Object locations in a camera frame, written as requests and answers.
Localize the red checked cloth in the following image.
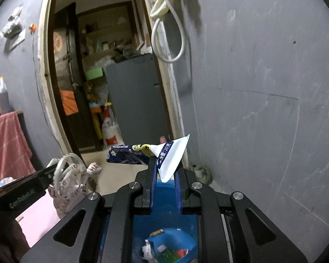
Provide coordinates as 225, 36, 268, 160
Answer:
0, 111, 36, 187

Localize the white red-print bag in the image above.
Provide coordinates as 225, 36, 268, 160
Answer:
46, 153, 103, 220

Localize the black wok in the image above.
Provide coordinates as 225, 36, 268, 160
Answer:
114, 48, 139, 61

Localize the person's left forearm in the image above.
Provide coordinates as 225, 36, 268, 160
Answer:
0, 211, 30, 263

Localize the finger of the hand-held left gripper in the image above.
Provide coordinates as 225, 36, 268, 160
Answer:
38, 166, 57, 191

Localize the blue plastic basin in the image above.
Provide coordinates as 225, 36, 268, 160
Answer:
99, 182, 199, 263

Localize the wooden storage shelf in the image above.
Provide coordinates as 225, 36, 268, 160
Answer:
78, 1, 146, 58

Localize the white wall socket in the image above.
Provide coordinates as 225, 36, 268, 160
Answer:
4, 29, 26, 51

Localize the white red sack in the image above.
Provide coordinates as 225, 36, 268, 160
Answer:
102, 107, 124, 146

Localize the orange paper sheet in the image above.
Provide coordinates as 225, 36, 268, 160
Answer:
60, 89, 79, 116

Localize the white plastic wrapper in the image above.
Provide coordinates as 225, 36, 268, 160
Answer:
141, 240, 155, 262

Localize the yellow blue plastic toy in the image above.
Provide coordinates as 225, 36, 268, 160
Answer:
88, 84, 105, 140

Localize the dark wooden door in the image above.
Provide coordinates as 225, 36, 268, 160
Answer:
48, 2, 99, 154

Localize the blue white snack packet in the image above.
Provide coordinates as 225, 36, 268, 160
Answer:
106, 134, 190, 183

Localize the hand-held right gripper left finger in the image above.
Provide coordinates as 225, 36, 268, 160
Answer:
20, 156, 158, 263

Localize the pink floral tablecloth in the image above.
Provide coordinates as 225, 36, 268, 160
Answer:
15, 192, 65, 248

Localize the green cardboard box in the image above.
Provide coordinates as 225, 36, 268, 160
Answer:
86, 68, 104, 80

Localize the wooden door frame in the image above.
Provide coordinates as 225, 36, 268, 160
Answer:
38, 0, 190, 167

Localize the hanging clear plastic bag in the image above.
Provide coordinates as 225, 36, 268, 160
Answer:
2, 5, 23, 39

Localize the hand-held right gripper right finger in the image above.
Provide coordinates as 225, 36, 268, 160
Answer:
174, 167, 309, 263

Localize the grey metal cabinet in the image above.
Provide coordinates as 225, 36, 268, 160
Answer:
105, 53, 172, 146

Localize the white flexible hose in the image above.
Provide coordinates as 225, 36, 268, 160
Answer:
151, 0, 186, 63

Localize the grey floor drain fitting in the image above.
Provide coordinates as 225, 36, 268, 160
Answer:
193, 165, 211, 183

